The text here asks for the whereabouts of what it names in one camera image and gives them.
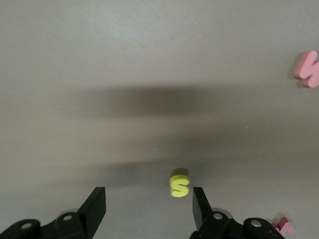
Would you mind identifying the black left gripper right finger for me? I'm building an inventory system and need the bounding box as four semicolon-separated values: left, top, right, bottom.
189;186;286;239

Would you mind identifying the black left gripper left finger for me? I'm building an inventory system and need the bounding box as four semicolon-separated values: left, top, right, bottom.
0;186;107;239

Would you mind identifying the yellow foam letter s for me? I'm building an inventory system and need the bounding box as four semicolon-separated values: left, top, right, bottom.
168;174;191;198

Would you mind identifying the dark red foam letter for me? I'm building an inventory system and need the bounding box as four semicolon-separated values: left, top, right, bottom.
271;216;295;236

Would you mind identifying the pink foam letter w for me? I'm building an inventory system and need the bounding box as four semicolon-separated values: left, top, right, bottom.
294;50;319;89

